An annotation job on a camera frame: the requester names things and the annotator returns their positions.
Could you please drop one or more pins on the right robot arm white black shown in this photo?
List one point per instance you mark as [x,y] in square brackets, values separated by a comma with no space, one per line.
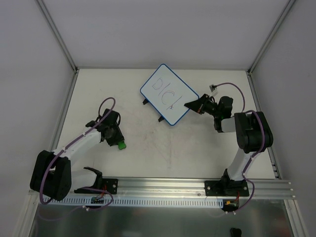
[253,136]

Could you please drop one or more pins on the aluminium frame post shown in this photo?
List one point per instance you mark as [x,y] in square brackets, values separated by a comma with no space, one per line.
[51,24]
[272,33]

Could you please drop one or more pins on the blue framed whiteboard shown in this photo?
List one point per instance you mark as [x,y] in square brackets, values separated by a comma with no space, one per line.
[168,93]

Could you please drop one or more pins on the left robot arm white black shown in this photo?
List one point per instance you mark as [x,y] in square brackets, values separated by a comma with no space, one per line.
[53,175]

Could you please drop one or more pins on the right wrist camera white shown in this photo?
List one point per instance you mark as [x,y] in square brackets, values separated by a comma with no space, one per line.
[213,89]

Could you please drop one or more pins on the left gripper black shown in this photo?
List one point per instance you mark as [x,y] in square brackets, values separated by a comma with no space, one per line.
[118,138]

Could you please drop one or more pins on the green bone-shaped eraser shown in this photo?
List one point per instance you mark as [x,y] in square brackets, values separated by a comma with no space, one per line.
[121,145]

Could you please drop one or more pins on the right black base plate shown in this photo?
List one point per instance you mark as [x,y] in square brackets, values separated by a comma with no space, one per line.
[226,189]

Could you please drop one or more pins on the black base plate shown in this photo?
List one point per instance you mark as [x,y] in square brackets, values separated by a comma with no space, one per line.
[110,185]
[226,189]

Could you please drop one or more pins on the right aluminium frame post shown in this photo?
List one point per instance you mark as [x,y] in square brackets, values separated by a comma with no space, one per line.
[272,33]

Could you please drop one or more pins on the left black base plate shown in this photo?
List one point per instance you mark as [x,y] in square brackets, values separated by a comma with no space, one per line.
[110,185]

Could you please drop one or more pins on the left aluminium frame post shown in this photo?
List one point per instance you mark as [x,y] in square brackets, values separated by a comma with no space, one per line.
[51,24]

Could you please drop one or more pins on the aluminium mounting rail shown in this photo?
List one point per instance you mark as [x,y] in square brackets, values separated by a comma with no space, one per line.
[185,187]

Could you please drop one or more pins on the black object bottom edge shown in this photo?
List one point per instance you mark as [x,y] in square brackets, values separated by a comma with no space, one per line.
[235,232]

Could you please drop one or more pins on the white slotted cable duct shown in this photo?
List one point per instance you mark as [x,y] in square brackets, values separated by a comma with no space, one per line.
[141,201]

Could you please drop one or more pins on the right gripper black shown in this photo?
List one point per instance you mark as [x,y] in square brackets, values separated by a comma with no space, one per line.
[202,105]

